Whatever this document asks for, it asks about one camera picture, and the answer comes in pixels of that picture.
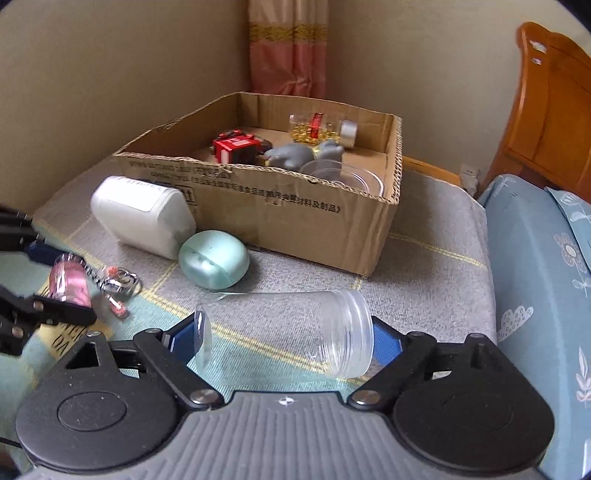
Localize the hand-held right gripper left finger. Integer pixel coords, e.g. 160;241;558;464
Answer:
65;316;222;412

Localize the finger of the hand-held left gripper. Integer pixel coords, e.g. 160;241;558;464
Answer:
0;205;64;265
0;285;98;356

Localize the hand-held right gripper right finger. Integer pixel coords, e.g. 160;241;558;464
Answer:
346;316;507;412

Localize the pink keychain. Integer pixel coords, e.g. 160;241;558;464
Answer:
48;253;142;320

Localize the clear plastic jar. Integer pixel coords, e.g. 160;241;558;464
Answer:
194;289;375;380

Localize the brown cardboard box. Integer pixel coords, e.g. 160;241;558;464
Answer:
112;91;404;280

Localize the clear plastic lid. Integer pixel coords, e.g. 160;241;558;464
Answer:
298;159;387;199

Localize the red robot toy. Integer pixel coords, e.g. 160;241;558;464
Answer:
211;129;263;165

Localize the grey cat figurine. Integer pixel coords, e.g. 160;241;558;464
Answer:
263;140;345;172

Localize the glass bottle with gold beads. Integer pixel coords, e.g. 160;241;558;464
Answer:
289;112;360;149

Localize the mint green oval case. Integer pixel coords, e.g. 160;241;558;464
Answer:
178;229;251;291

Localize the white plastic bottle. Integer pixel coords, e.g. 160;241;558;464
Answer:
90;175;199;261

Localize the blue floral pillow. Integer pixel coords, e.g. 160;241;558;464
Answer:
477;173;591;480

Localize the blue flower print pillow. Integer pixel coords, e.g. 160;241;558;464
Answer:
546;186;591;301

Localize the wooden headboard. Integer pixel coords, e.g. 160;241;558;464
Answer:
482;21;591;204

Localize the pink curtain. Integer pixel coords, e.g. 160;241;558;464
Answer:
248;0;330;100

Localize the white wall socket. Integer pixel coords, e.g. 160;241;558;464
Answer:
459;165;481;197

